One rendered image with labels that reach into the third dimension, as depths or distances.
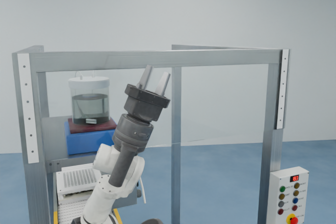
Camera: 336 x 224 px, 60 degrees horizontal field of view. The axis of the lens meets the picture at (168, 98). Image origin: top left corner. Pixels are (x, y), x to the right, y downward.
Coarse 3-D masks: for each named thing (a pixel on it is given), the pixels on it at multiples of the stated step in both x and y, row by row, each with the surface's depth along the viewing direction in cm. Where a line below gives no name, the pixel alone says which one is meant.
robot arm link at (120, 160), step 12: (120, 144) 70; (132, 144) 70; (144, 144) 72; (96, 156) 72; (108, 156) 71; (120, 156) 68; (132, 156) 68; (96, 168) 71; (108, 168) 71; (120, 168) 68; (132, 168) 72; (108, 180) 69; (120, 180) 68
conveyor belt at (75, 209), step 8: (64, 168) 194; (72, 168) 194; (80, 168) 194; (56, 184) 173; (80, 200) 156; (64, 208) 149; (72, 208) 149; (80, 208) 149; (64, 216) 142; (72, 216) 142
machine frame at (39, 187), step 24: (24, 48) 121; (192, 48) 191; (216, 48) 163; (240, 48) 143; (264, 48) 122; (264, 144) 131; (24, 168) 91; (264, 168) 132; (48, 192) 205; (264, 192) 134; (48, 216) 97; (264, 216) 135
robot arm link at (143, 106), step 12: (132, 84) 73; (132, 96) 68; (144, 96) 69; (156, 96) 71; (132, 108) 69; (144, 108) 70; (156, 108) 72; (120, 120) 71; (132, 120) 70; (144, 120) 71; (156, 120) 73; (120, 132) 70; (132, 132) 69; (144, 132) 70
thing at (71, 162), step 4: (84, 156) 103; (88, 156) 104; (92, 156) 104; (64, 160) 101; (68, 160) 102; (72, 160) 102; (76, 160) 103; (80, 160) 103; (84, 160) 104; (88, 160) 104; (92, 160) 105; (64, 164) 101; (68, 164) 102; (72, 164) 102; (76, 164) 103; (80, 164) 103
